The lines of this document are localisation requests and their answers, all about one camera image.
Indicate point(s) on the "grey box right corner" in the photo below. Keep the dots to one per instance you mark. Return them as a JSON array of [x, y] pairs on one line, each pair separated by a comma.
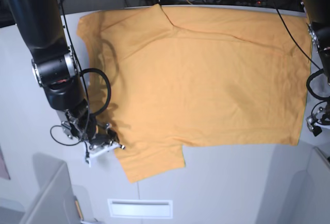
[[318, 204]]

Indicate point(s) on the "grey box corner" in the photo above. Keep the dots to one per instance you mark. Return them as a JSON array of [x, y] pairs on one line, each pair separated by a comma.
[[55, 202], [318, 204]]

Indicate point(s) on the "folded pink cloth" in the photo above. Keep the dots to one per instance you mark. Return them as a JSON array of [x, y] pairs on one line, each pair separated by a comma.
[[4, 173]]

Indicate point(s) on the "orange yellow T-shirt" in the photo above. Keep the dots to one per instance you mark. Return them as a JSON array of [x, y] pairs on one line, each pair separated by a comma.
[[196, 76]]

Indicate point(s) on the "black power strip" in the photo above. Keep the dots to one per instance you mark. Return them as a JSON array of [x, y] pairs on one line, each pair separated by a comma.
[[257, 3]]

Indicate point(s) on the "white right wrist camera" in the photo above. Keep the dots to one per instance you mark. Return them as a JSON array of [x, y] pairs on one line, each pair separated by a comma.
[[96, 151]]

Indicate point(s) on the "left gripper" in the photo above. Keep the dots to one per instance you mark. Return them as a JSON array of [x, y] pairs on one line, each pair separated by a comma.
[[319, 118]]

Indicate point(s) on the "grey box left corner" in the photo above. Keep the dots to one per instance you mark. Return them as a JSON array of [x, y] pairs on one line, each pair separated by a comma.
[[55, 202]]

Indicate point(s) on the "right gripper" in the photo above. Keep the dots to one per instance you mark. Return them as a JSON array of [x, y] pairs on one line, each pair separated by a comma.
[[84, 126]]

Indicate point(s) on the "orange pencil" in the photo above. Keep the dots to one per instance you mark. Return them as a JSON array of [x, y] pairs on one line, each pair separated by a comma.
[[80, 214]]

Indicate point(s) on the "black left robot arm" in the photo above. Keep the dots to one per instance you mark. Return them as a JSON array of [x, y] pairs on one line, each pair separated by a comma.
[[318, 27]]

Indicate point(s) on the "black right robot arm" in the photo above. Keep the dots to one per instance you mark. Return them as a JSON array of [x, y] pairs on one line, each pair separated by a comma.
[[56, 69]]

